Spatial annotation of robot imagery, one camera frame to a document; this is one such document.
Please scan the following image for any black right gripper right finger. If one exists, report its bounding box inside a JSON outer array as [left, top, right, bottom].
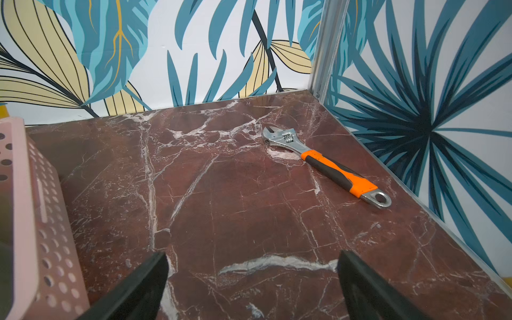
[[337, 250, 429, 319]]

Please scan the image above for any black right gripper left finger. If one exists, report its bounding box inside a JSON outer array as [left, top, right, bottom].
[[79, 252, 169, 320]]

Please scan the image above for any pink perforated plastic basket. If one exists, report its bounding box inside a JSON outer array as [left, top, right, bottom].
[[1, 117, 89, 319]]

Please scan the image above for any orange handled adjustable wrench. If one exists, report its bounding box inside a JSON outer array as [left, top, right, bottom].
[[262, 126, 392, 208]]

